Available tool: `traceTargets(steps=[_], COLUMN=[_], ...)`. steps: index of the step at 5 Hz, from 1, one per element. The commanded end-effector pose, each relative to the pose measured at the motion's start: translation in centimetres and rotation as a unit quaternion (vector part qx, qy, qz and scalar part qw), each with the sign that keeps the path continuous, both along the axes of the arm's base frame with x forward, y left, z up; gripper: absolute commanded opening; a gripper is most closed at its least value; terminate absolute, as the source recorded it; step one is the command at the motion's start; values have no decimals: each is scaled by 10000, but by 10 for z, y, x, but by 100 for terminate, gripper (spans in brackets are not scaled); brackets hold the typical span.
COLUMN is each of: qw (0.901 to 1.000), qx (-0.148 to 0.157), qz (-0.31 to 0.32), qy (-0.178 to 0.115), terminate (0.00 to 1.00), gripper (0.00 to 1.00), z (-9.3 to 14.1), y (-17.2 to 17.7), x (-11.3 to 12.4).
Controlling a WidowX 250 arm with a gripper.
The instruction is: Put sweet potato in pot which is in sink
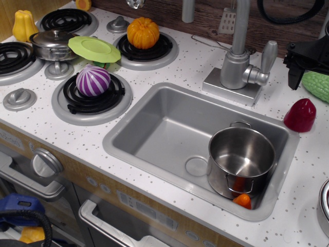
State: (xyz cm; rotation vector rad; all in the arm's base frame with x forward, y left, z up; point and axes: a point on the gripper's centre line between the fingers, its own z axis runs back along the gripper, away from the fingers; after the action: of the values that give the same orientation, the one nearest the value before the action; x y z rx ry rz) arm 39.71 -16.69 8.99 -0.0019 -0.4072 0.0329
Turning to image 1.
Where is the dark red pepper toy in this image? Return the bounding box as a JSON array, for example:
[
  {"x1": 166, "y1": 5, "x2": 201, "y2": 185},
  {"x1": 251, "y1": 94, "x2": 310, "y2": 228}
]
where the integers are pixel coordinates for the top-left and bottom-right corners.
[{"x1": 283, "y1": 98, "x2": 317, "y2": 133}]

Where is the front right stove burner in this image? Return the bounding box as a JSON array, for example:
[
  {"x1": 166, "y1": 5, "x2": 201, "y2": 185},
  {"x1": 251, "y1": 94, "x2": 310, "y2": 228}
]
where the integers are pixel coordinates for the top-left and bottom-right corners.
[{"x1": 51, "y1": 74, "x2": 132, "y2": 126}]

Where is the grey toy faucet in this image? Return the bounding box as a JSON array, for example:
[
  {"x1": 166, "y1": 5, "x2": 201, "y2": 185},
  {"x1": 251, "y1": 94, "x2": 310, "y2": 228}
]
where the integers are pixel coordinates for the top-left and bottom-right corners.
[{"x1": 202, "y1": 1, "x2": 278, "y2": 107}]

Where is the back left stove burner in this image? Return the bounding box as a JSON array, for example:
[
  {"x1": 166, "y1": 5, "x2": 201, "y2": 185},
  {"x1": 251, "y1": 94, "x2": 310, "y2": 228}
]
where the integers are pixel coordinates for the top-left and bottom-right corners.
[{"x1": 36, "y1": 8, "x2": 99, "y2": 36}]

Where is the peeled orange toy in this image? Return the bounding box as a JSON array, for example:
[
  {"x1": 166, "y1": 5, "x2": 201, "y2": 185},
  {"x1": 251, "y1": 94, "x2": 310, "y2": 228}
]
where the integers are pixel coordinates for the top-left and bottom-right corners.
[{"x1": 127, "y1": 17, "x2": 160, "y2": 50}]

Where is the purple striped onion toy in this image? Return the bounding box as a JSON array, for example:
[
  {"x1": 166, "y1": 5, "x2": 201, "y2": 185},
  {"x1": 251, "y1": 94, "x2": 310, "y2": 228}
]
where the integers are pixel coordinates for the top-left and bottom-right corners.
[{"x1": 76, "y1": 64, "x2": 111, "y2": 97}]

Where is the hanging grey spatula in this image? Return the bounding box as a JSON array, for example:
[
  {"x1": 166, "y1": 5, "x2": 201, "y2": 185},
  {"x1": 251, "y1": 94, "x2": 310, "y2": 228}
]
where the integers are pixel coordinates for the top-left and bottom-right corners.
[{"x1": 218, "y1": 1, "x2": 236, "y2": 34}]

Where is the grey plastic sink basin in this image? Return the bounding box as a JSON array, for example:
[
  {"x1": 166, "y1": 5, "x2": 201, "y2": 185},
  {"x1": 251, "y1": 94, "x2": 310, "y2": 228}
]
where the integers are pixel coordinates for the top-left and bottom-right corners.
[{"x1": 103, "y1": 83, "x2": 299, "y2": 221}]

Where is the back right stove burner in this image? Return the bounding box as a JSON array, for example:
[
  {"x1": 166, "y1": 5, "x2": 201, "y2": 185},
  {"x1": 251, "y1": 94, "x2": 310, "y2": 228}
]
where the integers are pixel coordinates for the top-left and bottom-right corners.
[{"x1": 114, "y1": 32, "x2": 179, "y2": 71}]

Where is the grey oven door handle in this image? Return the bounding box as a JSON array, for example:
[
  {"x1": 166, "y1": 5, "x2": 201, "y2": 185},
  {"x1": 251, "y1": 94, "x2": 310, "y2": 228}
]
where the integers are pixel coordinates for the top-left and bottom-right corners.
[{"x1": 1, "y1": 152, "x2": 66, "y2": 202}]

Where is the orange sweet potato toy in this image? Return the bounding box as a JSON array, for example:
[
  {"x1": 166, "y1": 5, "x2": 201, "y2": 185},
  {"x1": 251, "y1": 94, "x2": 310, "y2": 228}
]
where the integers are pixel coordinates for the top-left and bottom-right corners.
[{"x1": 233, "y1": 193, "x2": 252, "y2": 209}]

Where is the green plastic plate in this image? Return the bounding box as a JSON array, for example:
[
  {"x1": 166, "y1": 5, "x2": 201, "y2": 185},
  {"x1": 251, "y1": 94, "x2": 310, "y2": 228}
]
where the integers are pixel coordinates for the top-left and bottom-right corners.
[{"x1": 68, "y1": 36, "x2": 121, "y2": 63}]

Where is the yellow bell pepper toy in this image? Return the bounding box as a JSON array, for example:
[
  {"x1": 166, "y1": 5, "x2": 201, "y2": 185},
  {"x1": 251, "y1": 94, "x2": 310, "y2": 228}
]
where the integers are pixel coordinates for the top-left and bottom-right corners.
[{"x1": 12, "y1": 10, "x2": 39, "y2": 42}]

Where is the small steel lidded pan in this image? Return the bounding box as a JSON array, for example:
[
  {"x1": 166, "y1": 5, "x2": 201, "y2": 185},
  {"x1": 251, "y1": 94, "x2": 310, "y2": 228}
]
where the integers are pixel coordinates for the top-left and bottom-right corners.
[{"x1": 29, "y1": 29, "x2": 79, "y2": 61}]

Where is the grey stove knob middle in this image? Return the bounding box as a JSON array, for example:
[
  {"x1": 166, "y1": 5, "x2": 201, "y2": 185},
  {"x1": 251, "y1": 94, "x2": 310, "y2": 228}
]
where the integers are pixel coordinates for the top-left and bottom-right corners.
[{"x1": 45, "y1": 61, "x2": 74, "y2": 80}]

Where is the blue clamp tool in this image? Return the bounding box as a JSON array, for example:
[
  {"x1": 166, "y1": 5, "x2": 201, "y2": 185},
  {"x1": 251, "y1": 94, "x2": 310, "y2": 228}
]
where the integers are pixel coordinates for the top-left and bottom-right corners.
[{"x1": 1, "y1": 193, "x2": 45, "y2": 231}]

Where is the hanging clear ladle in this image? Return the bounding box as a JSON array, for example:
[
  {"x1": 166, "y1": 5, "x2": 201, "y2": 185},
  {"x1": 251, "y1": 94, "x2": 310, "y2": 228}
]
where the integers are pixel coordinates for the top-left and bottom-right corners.
[{"x1": 126, "y1": 0, "x2": 145, "y2": 9}]

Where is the grey stove knob back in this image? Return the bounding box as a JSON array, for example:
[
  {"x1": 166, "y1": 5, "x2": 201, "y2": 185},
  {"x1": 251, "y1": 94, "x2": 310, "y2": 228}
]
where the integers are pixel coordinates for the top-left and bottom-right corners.
[{"x1": 106, "y1": 16, "x2": 130, "y2": 33}]

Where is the green bumpy gourd toy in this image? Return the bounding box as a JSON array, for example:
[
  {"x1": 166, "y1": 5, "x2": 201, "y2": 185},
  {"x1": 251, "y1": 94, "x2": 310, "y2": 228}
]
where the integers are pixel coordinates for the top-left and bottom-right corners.
[{"x1": 302, "y1": 72, "x2": 329, "y2": 103}]

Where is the yellow toy below counter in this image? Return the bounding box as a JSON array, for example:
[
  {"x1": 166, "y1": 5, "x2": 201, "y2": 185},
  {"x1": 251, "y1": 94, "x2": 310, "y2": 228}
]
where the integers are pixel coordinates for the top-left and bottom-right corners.
[{"x1": 19, "y1": 226, "x2": 45, "y2": 244}]

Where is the orange toy at top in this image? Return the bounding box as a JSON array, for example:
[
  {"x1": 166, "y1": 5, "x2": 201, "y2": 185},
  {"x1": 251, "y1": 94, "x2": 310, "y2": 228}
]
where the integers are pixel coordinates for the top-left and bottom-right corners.
[{"x1": 75, "y1": 0, "x2": 92, "y2": 11}]

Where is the hanging grey utensil handle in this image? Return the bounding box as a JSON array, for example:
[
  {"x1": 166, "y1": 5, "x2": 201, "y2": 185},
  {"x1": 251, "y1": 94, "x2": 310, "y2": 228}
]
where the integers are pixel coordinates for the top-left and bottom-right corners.
[{"x1": 181, "y1": 0, "x2": 195, "y2": 23}]

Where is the black cable loop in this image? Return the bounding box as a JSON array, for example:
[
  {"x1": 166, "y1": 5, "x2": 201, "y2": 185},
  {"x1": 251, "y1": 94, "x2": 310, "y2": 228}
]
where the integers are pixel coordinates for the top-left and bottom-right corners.
[{"x1": 257, "y1": 0, "x2": 325, "y2": 26}]

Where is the grey stove knob front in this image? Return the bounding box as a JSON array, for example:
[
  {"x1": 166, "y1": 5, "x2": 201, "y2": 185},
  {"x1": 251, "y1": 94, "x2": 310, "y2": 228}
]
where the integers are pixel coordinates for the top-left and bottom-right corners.
[{"x1": 3, "y1": 88, "x2": 37, "y2": 111}]

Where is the stove burner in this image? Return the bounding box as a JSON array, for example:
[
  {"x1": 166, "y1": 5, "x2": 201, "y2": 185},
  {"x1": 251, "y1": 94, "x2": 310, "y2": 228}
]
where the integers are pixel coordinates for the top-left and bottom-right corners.
[
  {"x1": 51, "y1": 74, "x2": 132, "y2": 126},
  {"x1": 36, "y1": 8, "x2": 99, "y2": 36},
  {"x1": 114, "y1": 32, "x2": 179, "y2": 71},
  {"x1": 1, "y1": 42, "x2": 44, "y2": 86}
]

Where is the grey dishwasher door handle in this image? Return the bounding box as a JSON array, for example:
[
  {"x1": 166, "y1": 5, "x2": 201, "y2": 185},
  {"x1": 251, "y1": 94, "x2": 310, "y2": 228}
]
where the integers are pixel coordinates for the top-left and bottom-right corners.
[{"x1": 78, "y1": 199, "x2": 144, "y2": 247}]

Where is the front left stove burner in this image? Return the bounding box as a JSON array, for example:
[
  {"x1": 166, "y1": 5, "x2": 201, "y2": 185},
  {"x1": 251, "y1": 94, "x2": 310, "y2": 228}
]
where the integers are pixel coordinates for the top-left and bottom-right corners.
[{"x1": 1, "y1": 42, "x2": 44, "y2": 86}]

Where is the grey stove knob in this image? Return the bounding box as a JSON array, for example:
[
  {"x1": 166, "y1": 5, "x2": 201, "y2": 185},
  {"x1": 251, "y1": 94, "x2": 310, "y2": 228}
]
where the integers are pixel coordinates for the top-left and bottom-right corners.
[
  {"x1": 3, "y1": 88, "x2": 37, "y2": 111},
  {"x1": 106, "y1": 16, "x2": 130, "y2": 33},
  {"x1": 45, "y1": 61, "x2": 74, "y2": 80}
]

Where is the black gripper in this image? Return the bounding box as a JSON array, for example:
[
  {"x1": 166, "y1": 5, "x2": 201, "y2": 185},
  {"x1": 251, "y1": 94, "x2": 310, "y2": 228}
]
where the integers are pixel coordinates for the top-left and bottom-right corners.
[{"x1": 283, "y1": 37, "x2": 328, "y2": 90}]

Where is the black hose front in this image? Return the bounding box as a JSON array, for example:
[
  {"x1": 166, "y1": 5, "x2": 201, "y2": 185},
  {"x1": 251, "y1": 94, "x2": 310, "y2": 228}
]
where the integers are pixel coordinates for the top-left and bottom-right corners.
[{"x1": 0, "y1": 209, "x2": 53, "y2": 247}]

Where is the grey oven dial knob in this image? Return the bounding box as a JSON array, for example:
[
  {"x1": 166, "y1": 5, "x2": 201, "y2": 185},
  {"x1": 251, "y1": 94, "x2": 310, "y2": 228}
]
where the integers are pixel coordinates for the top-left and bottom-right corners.
[{"x1": 31, "y1": 148, "x2": 64, "y2": 178}]

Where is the steel bowl at edge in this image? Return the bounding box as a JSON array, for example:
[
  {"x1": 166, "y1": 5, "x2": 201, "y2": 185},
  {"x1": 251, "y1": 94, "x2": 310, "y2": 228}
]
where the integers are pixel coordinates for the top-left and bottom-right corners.
[{"x1": 317, "y1": 180, "x2": 329, "y2": 237}]

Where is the steel pot in sink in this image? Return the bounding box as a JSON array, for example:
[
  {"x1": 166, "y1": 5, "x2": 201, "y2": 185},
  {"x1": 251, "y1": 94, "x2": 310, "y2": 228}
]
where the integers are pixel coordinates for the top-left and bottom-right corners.
[{"x1": 207, "y1": 122, "x2": 276, "y2": 199}]

